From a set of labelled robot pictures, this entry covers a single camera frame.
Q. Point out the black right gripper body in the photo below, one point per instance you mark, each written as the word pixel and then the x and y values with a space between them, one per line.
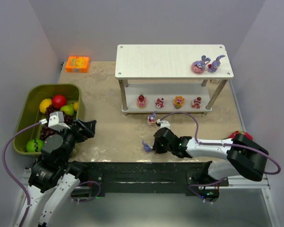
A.
pixel 156 138

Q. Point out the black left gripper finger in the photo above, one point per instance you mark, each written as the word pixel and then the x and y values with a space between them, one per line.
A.
pixel 85 129

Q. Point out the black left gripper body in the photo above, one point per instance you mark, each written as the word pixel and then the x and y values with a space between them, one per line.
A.
pixel 81 129

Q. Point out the purple bunny sitting toy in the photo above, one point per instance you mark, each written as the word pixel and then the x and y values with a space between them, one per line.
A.
pixel 147 147

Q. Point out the pink bear santa hat toy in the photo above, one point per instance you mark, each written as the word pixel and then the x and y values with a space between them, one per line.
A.
pixel 159 103

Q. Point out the pink bear sunflower toy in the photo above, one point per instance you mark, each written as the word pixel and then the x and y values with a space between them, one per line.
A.
pixel 179 101

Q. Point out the pink bear strawberry donut toy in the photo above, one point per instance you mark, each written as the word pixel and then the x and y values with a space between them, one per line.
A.
pixel 141 101

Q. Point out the pink bear cake toy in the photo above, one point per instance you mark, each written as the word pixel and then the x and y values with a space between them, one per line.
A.
pixel 196 103

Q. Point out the purple bunny pink donut toy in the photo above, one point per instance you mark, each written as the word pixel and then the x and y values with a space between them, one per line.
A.
pixel 199 66

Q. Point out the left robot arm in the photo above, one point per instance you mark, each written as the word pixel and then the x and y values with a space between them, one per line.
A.
pixel 53 177

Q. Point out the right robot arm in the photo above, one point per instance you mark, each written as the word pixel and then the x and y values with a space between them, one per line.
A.
pixel 241 155

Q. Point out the white two-tier shelf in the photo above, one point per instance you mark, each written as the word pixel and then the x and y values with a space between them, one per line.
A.
pixel 164 71

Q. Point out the green pear toy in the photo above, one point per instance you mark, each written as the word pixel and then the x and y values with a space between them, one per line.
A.
pixel 68 109

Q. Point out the small yellow fruit toy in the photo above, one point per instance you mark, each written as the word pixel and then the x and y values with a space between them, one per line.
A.
pixel 75 106

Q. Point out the red apple toy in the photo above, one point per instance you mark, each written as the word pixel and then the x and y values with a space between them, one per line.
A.
pixel 59 101

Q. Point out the yellow lemon toy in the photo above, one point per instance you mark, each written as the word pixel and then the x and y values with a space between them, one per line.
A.
pixel 44 105

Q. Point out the green lime toy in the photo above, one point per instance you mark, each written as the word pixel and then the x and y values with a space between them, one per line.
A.
pixel 34 145

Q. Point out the olive green plastic bin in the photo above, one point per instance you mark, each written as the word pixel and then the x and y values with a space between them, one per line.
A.
pixel 31 113

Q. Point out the orange snack box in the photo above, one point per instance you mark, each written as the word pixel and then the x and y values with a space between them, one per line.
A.
pixel 78 64

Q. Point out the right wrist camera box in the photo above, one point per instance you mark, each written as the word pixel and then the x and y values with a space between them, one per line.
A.
pixel 163 124

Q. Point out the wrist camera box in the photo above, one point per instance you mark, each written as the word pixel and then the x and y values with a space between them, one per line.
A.
pixel 163 124
pixel 56 121

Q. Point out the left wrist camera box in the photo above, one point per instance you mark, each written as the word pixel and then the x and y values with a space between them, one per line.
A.
pixel 56 121

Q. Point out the black table front frame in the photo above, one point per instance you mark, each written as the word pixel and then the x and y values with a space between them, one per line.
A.
pixel 101 178

